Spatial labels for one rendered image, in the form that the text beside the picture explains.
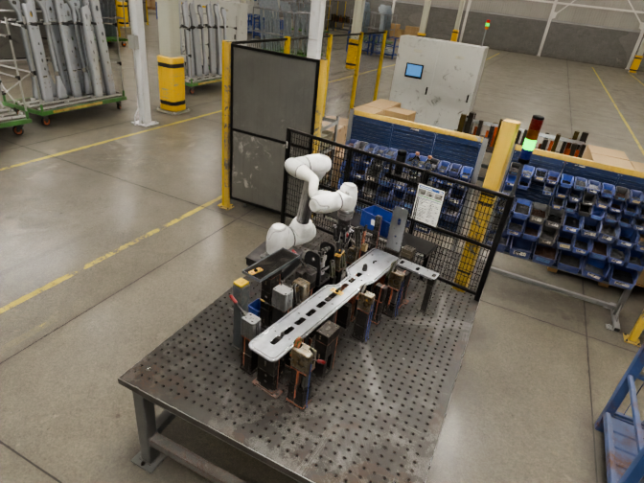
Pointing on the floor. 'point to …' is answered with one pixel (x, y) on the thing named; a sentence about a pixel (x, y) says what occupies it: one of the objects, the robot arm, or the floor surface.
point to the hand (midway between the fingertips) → (340, 247)
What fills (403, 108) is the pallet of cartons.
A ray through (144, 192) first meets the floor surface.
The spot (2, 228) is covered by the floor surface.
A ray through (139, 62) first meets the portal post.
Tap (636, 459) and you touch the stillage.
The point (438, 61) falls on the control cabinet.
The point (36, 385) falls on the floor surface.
